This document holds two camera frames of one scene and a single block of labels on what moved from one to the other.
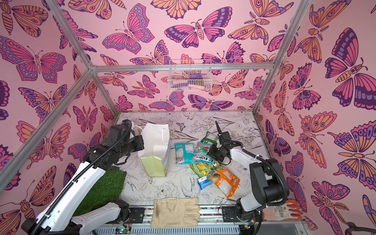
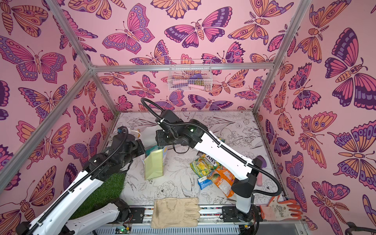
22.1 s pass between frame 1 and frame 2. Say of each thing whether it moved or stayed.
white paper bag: moved
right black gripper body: moved
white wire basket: stayed
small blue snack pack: stayed
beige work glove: stayed
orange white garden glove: stayed
